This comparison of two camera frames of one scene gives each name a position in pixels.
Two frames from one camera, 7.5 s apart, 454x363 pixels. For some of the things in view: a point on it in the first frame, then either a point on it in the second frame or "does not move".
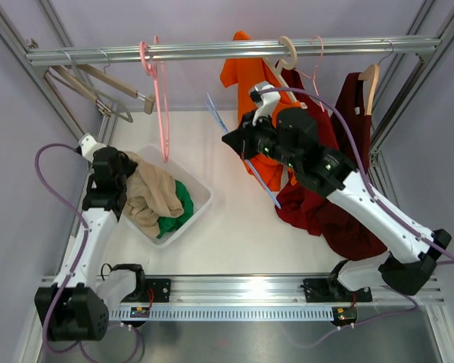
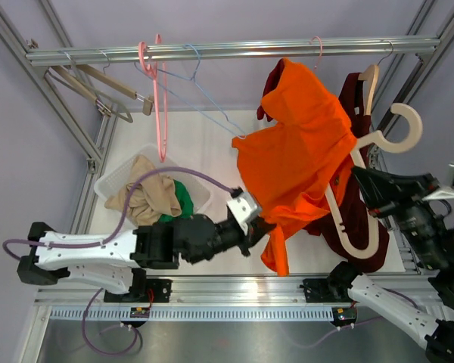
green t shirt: (169, 224) does not move
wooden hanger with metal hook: (370, 76) does not move
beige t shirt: (150, 194) does not move
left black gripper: (129, 166) to (256, 230)
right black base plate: (318, 290) does not move
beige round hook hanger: (282, 65) to (374, 139)
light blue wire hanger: (210, 102) to (189, 90)
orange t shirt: (247, 76) to (296, 161)
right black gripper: (241, 139) to (379, 187)
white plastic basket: (200, 192) does not move
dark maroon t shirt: (340, 230) does not move
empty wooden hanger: (149, 100) does not move
